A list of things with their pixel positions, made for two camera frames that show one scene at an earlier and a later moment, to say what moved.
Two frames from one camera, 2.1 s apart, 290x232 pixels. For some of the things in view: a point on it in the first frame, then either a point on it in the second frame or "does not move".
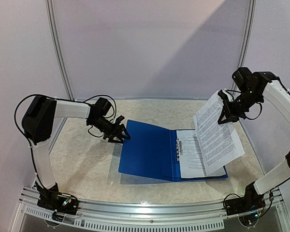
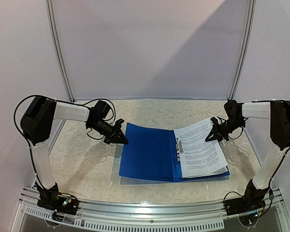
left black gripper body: (111, 131) does not move
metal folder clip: (179, 149) does not move
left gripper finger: (126, 133) → (123, 138)
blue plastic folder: (152, 152) does not move
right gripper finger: (224, 96) → (215, 121)
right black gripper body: (231, 108) → (220, 129)
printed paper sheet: (220, 143) → (199, 157)
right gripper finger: (230, 118) → (213, 135)
